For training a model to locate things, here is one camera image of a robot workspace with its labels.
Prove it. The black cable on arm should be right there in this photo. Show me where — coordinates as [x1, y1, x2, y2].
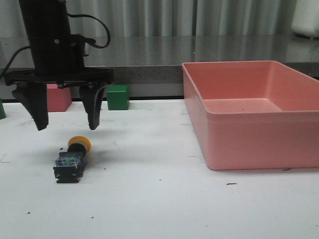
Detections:
[0, 12, 111, 78]

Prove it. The green cube block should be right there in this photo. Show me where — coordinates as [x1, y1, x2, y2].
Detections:
[106, 85, 130, 111]

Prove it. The pink cube block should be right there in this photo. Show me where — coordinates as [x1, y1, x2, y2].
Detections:
[47, 84, 72, 113]

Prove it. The yellow push button switch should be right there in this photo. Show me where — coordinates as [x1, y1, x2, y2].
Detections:
[53, 136, 92, 183]

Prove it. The pink plastic bin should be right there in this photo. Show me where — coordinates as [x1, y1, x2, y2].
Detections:
[182, 61, 319, 170]

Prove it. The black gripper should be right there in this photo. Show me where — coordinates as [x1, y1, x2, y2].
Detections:
[4, 34, 114, 131]

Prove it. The green block at left edge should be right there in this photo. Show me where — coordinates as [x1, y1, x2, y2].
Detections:
[0, 99, 6, 119]

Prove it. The white object on counter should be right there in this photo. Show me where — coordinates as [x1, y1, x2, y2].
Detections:
[291, 0, 319, 38]

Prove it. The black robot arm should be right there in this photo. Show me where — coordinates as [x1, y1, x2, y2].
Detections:
[1, 0, 114, 130]

